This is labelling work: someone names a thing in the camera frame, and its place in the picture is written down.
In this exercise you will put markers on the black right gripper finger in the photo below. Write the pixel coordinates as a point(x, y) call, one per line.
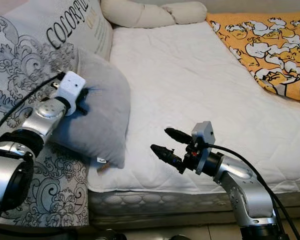
point(166, 155)
point(177, 135)

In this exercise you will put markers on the grey square pillow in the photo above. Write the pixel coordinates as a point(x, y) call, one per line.
point(107, 110)

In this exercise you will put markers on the yellow cartoon egg blanket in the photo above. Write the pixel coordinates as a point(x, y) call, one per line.
point(260, 45)

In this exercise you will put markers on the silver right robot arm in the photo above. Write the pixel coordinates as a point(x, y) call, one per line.
point(250, 195)

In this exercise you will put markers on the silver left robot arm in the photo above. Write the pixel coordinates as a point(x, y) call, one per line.
point(15, 175)

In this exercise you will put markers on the white quilted mattress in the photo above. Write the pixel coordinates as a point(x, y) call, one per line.
point(180, 90)

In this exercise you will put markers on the grey patterned bed base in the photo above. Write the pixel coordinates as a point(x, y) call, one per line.
point(145, 205)

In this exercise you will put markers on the dark robot right foot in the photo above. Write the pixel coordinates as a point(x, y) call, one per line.
point(180, 237)

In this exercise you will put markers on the cream bolster pillow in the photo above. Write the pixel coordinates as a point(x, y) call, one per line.
point(135, 15)

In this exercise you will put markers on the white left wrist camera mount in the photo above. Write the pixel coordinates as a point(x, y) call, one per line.
point(72, 87)

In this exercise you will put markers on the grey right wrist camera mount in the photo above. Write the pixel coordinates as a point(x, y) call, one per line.
point(203, 132)

